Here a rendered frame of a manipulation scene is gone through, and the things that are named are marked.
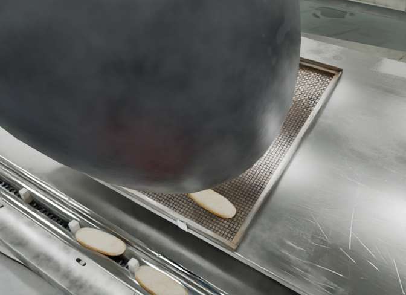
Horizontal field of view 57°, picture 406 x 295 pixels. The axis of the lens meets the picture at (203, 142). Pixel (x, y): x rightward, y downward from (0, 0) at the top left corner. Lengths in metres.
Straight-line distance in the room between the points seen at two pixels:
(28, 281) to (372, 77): 0.81
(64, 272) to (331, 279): 0.42
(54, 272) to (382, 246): 0.52
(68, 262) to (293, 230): 0.38
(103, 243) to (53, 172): 0.27
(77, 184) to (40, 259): 0.21
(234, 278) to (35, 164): 0.51
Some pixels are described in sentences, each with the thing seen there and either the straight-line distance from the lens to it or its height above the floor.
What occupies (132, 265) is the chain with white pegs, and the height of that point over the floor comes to 0.87.
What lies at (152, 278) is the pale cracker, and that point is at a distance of 0.63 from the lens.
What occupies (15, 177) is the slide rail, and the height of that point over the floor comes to 0.85.
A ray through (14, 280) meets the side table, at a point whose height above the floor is 0.82.
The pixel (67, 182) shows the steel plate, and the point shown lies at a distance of 0.86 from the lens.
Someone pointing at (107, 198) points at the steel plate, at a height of 0.82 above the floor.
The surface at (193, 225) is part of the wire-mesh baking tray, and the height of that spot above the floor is 0.90.
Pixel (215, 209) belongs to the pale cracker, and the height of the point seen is 0.90.
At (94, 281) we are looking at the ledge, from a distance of 0.65.
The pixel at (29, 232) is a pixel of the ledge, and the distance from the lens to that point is 0.74.
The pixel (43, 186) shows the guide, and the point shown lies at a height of 0.86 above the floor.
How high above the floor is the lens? 1.41
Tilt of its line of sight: 41 degrees down
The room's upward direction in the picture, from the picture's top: straight up
